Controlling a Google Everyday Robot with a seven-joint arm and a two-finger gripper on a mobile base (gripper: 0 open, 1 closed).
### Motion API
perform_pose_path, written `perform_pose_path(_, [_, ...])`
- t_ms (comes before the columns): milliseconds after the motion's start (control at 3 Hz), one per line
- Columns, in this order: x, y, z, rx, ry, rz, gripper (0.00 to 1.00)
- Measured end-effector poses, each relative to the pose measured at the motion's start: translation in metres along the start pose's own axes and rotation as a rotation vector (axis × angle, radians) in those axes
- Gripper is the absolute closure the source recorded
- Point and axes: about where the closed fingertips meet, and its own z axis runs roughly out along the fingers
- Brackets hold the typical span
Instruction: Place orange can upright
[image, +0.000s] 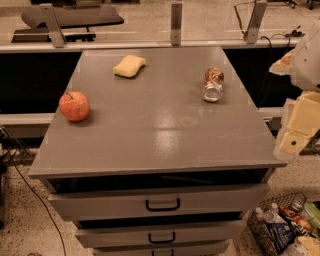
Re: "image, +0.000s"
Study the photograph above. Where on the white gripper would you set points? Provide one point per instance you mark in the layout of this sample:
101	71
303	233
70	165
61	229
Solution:
309	68

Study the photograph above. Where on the orange soda can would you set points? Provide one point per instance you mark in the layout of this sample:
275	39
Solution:
212	89

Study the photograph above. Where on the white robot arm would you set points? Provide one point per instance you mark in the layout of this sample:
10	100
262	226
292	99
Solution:
302	64

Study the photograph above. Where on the green snack bag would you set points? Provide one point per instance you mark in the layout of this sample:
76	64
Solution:
312	214

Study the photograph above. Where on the clear plastic water bottle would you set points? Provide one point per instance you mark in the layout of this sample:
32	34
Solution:
271	215

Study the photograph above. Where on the top grey drawer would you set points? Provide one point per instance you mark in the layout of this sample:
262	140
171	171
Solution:
100	205

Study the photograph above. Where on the grey drawer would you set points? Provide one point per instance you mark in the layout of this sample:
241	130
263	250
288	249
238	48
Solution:
194	232
100	205
206	248

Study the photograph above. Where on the red snack bag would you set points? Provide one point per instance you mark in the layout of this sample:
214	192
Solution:
292	215

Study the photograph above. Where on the blue snack bag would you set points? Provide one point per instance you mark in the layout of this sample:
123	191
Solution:
282	235

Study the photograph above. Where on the bottom grey drawer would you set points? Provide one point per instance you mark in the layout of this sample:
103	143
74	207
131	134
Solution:
206	248

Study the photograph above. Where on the grey drawer cabinet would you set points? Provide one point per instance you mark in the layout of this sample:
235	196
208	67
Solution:
155	131

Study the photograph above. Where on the yellow sponge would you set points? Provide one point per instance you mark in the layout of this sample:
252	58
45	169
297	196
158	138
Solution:
129	66

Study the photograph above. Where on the middle grey drawer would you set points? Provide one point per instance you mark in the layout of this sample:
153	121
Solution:
194	232

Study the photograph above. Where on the red apple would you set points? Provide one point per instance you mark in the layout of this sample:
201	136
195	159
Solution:
74	106

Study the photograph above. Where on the black padded bench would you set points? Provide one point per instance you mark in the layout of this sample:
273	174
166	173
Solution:
68	17

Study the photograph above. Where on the wire basket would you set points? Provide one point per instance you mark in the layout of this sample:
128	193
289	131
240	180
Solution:
258	228

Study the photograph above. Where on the right metal bracket post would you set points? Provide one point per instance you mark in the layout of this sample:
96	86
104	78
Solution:
251	34

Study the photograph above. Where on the metal bracket post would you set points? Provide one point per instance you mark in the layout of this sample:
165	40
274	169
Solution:
176	23
251	34
50	18

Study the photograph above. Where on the middle metal bracket post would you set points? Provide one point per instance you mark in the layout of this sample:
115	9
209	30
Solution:
176	23

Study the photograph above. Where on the left metal bracket post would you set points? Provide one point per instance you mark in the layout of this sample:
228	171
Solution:
50	18

